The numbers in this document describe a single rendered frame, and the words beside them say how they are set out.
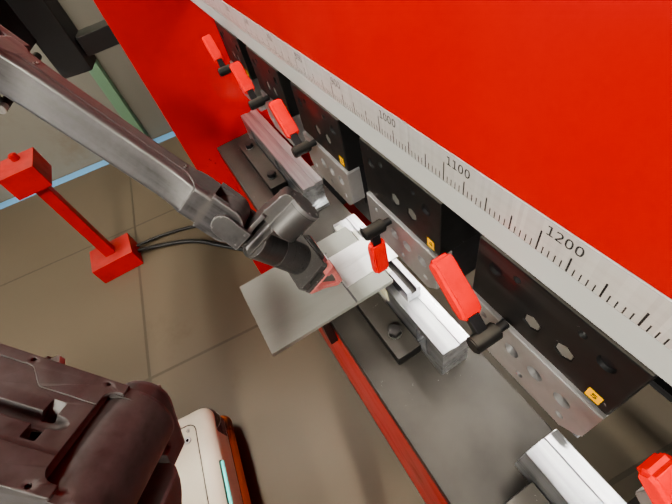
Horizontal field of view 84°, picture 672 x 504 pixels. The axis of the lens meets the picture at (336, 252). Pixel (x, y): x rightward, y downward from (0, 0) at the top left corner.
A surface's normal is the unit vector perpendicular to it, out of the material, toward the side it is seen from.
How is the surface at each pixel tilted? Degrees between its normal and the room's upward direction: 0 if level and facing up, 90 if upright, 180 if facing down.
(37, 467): 42
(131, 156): 67
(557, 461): 0
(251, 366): 0
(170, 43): 90
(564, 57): 90
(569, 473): 0
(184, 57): 90
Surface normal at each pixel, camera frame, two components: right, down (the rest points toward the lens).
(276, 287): -0.20, -0.61
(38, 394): 0.40, -0.82
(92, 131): 0.08, 0.45
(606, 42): -0.85, 0.50
